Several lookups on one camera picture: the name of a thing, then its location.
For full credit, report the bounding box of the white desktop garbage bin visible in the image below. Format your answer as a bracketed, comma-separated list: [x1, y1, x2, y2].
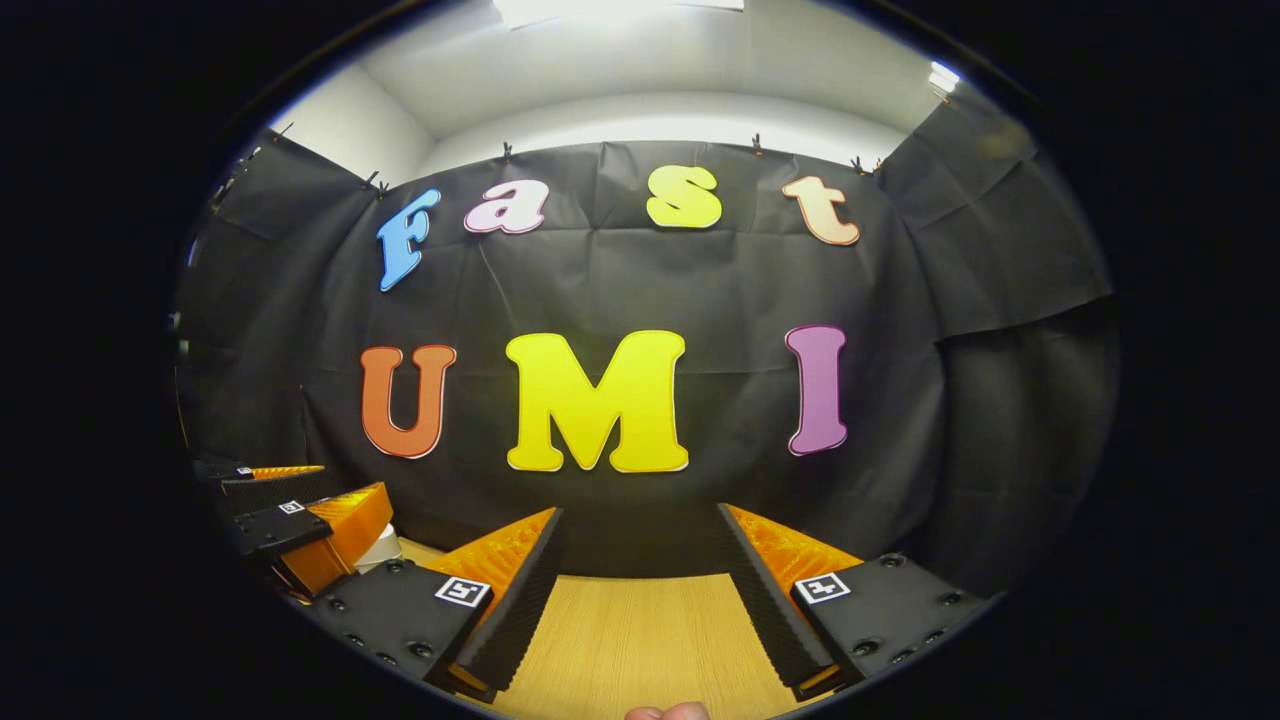
[352, 522, 404, 574]

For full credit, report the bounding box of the black backdrop cloth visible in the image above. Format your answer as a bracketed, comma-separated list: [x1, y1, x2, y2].
[175, 95, 1116, 601]

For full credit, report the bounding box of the wooden desktop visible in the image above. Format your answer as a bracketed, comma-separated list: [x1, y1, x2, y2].
[398, 537, 806, 720]

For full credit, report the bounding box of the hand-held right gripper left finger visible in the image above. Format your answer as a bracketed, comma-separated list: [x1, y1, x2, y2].
[300, 507, 567, 704]

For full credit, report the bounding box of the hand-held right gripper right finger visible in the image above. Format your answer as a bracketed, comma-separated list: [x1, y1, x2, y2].
[716, 504, 991, 701]

